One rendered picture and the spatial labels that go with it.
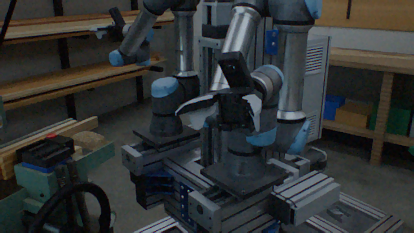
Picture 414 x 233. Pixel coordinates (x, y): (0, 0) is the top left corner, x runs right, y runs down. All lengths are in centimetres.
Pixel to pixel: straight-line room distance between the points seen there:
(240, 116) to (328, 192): 79
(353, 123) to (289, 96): 240
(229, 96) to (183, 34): 95
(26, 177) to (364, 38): 326
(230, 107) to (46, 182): 58
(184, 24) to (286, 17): 65
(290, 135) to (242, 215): 33
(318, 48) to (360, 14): 221
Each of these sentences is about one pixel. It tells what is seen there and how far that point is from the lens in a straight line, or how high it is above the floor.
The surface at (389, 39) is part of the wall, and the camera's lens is 380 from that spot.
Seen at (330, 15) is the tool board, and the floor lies 114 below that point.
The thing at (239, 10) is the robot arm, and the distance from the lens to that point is 109.
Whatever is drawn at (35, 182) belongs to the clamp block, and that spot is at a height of 93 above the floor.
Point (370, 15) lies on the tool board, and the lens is 379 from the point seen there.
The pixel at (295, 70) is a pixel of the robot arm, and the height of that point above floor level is 120.
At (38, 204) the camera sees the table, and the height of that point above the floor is 87.
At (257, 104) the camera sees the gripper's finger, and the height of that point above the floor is 125.
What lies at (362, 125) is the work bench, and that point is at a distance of 349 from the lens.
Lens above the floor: 144
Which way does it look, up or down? 19 degrees down
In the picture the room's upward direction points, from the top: straight up
